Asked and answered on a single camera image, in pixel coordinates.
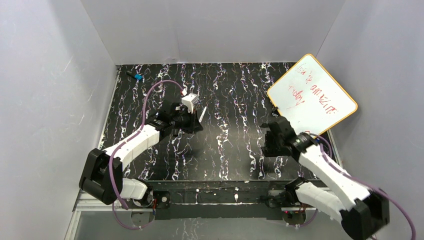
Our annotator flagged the black orange-tipped marker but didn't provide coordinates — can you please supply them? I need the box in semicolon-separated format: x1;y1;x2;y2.
172;128;180;137

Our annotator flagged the yellow-framed whiteboard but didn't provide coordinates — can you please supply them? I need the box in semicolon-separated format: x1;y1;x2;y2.
267;54;358;135

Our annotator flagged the blue cap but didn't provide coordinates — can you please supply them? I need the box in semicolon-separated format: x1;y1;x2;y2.
134;74;143;80

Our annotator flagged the white pen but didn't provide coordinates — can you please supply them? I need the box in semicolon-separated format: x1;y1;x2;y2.
199;106;208;123

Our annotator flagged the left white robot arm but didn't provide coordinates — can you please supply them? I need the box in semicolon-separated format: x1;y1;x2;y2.
78;102;203;205

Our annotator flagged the aluminium frame rail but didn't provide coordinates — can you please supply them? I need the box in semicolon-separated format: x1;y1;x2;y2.
65;193;349;240

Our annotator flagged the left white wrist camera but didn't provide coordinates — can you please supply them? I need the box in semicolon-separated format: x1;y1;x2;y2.
181;89;199;114

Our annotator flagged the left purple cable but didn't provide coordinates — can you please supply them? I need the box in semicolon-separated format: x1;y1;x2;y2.
108;80;186;231

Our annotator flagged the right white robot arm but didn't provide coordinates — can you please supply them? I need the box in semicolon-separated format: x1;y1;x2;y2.
261;117;390;240

